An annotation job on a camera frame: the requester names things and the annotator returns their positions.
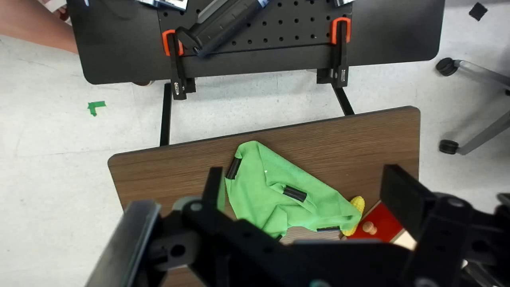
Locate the brown wooden table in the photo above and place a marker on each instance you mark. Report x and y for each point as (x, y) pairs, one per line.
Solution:
(348, 154)

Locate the green towel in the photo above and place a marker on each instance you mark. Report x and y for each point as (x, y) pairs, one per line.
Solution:
(276, 195)

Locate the orange black clamp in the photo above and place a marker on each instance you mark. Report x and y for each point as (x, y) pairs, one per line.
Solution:
(340, 37)
(180, 85)

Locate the orange black clamp left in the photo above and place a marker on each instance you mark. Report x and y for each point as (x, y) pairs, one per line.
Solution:
(180, 85)

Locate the orange black clamp right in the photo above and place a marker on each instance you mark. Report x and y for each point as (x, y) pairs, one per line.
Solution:
(340, 37)

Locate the green tape marker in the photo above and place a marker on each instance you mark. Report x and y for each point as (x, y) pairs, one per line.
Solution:
(94, 108)

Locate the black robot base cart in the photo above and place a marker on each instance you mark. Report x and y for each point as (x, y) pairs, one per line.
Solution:
(121, 41)

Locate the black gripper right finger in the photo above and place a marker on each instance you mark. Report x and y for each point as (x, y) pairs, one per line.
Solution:
(407, 198)

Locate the wooden box with red side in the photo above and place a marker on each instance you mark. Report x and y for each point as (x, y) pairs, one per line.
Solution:
(381, 226)

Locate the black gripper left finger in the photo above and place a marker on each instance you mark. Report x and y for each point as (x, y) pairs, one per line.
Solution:
(211, 198)

